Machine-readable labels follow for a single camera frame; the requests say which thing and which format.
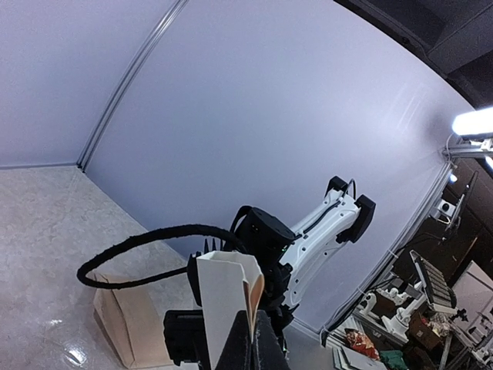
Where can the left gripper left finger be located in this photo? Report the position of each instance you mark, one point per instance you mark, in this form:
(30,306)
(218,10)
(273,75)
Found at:
(237,352)

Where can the bright ceiling light bar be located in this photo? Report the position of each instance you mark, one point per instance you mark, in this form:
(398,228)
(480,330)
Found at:
(475,125)

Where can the right aluminium frame post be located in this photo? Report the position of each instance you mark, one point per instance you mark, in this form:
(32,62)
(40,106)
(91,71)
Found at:
(126,80)

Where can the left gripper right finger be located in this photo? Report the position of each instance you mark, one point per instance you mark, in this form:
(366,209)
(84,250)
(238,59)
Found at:
(267,353)

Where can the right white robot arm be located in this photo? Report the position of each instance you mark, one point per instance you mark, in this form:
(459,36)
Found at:
(291,257)

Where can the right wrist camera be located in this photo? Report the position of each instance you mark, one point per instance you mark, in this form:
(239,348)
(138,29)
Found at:
(185,337)

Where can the ornate bordered letter paper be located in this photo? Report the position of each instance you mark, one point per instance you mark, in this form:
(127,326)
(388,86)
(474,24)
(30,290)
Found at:
(229,282)

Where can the brown kraft envelope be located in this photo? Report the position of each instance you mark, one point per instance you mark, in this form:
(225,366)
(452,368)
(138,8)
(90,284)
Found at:
(132,320)

